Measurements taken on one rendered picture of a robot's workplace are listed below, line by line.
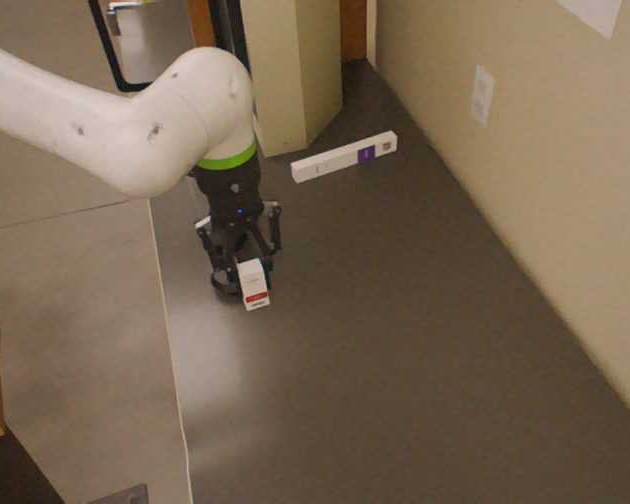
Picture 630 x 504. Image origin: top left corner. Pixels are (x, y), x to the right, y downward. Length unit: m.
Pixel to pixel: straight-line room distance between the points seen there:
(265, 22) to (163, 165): 0.77
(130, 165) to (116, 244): 2.19
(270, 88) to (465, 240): 0.56
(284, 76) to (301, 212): 0.31
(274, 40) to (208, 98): 0.71
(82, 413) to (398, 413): 1.48
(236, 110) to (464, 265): 0.69
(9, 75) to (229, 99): 0.25
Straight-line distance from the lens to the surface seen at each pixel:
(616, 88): 1.06
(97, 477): 2.26
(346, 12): 1.92
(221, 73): 0.79
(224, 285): 1.26
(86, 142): 0.75
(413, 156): 1.59
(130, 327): 2.56
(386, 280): 1.29
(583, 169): 1.15
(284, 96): 1.53
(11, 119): 0.84
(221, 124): 0.78
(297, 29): 1.47
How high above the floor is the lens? 1.90
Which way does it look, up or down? 45 degrees down
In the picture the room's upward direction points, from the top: 5 degrees counter-clockwise
